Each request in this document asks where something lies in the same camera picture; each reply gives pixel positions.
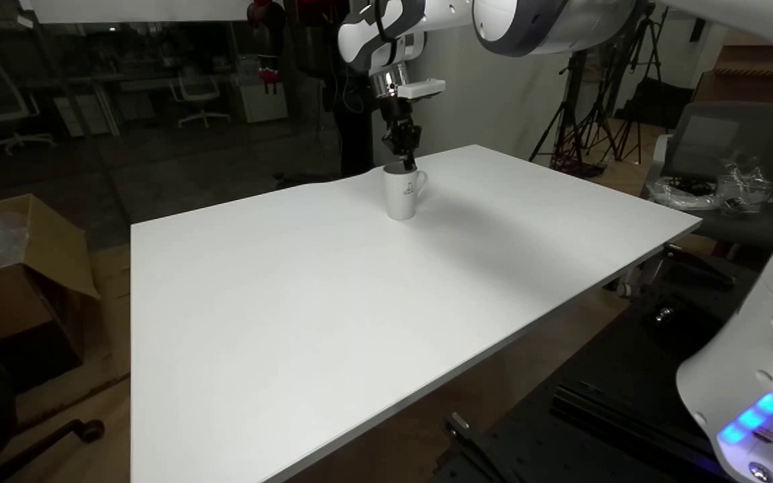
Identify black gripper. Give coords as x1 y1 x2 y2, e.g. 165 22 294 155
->
376 92 425 178

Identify white ceramic mug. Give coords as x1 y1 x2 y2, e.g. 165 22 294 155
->
382 162 431 225

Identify white low cabinet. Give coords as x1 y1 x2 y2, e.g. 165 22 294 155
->
231 71 294 127

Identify white swivel office chair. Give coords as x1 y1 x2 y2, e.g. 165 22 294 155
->
169 71 235 131

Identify clear plastic bag on chair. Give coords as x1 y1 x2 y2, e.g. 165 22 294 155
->
649 152 773 214

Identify black office chair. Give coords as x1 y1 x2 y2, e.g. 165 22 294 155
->
649 100 773 264

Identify black aluminium rails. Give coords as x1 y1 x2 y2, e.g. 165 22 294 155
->
547 379 721 477

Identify closed brown cardboard box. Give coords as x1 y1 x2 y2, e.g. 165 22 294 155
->
696 37 773 108

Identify open brown cardboard box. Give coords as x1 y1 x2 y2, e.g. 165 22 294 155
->
0 193 105 430

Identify black rod with knob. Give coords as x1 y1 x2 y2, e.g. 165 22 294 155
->
0 415 109 483

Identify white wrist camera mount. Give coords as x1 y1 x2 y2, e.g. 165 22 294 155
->
392 76 452 101

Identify black camera tripod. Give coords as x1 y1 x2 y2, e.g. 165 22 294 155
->
527 49 639 179

